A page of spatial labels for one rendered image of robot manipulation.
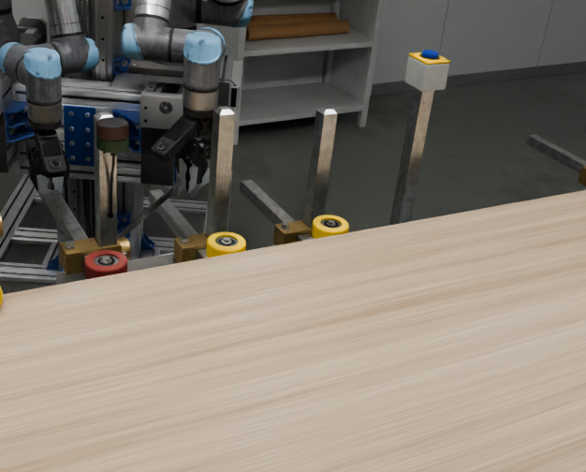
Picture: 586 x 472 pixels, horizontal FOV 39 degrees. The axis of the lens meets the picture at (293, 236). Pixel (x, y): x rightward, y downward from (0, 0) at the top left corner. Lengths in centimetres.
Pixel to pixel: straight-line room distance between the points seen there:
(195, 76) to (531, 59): 489
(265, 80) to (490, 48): 182
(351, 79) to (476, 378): 374
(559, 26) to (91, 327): 548
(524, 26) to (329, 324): 496
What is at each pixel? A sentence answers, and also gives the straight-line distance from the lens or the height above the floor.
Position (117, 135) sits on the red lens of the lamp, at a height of 114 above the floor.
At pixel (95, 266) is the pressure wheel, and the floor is 91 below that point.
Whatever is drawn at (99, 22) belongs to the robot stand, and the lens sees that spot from 243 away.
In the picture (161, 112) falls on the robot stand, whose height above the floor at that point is 95.
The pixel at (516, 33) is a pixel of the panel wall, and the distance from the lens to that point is 624.
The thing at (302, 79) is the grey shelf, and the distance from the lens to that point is 514.
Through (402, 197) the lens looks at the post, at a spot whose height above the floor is 87.
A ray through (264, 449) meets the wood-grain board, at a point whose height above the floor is 90.
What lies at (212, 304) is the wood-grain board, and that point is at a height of 90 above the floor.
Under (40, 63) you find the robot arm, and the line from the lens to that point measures 187.
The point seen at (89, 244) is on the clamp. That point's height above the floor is 87.
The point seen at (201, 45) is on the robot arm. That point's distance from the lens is 172.
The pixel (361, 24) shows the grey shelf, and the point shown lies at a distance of 492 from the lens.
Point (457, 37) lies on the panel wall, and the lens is 585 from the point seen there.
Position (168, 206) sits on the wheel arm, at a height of 83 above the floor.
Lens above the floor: 173
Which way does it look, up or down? 29 degrees down
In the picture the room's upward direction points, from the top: 7 degrees clockwise
